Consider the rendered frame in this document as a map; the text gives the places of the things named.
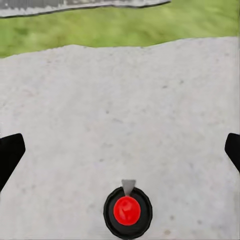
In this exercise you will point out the pesticide atomizer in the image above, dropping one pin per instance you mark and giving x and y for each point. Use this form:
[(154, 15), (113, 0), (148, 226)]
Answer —
[(127, 211)]

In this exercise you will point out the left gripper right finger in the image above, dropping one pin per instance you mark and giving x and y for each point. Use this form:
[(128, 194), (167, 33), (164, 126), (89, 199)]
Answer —
[(232, 148)]

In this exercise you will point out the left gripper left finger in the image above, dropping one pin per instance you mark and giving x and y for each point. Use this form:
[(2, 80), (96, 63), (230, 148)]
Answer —
[(12, 148)]

